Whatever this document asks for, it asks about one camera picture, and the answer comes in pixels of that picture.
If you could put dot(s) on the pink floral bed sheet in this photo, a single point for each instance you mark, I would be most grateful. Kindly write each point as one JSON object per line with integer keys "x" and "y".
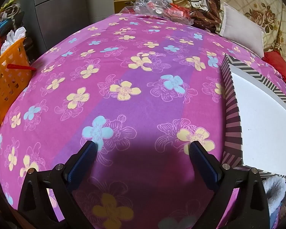
{"x": 145, "y": 114}

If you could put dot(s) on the white plastic bag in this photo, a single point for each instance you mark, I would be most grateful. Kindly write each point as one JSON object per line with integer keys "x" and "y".
{"x": 14, "y": 37}

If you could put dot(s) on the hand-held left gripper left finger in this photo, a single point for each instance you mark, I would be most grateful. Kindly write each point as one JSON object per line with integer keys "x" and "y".
{"x": 82, "y": 164}

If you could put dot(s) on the red cushion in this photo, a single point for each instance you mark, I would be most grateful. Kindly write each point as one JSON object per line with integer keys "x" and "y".
{"x": 278, "y": 64}

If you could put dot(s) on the striped shallow box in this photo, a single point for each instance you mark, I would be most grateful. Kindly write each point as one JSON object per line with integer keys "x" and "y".
{"x": 264, "y": 124}

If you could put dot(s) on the white fluffy scrunchie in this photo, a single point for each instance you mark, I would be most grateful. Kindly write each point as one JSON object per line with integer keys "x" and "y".
{"x": 274, "y": 190}

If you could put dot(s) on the brown floral cloth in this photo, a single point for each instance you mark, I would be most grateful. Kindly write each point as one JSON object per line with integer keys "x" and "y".
{"x": 207, "y": 9}

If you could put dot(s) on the white pillow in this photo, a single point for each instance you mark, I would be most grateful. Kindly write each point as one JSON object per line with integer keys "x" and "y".
{"x": 243, "y": 31}

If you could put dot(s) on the red stick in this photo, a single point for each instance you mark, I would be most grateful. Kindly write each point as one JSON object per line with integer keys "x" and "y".
{"x": 21, "y": 67}

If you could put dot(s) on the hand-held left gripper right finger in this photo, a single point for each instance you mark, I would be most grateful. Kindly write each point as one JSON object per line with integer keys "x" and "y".
{"x": 205, "y": 164}

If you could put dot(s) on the pile of colourful cloths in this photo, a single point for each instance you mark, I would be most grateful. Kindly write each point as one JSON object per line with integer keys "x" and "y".
{"x": 8, "y": 12}

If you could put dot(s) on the cream floral quilt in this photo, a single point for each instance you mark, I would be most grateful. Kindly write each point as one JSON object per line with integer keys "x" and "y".
{"x": 259, "y": 2}

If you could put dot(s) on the grey wardrobe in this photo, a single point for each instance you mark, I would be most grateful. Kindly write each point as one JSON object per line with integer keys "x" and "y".
{"x": 62, "y": 16}

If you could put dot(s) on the orange plastic basket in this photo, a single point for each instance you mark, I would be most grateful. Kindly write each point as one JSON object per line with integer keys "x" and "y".
{"x": 7, "y": 81}

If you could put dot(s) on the red packet bag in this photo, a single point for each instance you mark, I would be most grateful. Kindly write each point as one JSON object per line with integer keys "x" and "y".
{"x": 177, "y": 15}

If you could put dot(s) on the clear plastic bags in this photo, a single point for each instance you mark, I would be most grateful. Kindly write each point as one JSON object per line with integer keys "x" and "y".
{"x": 147, "y": 6}

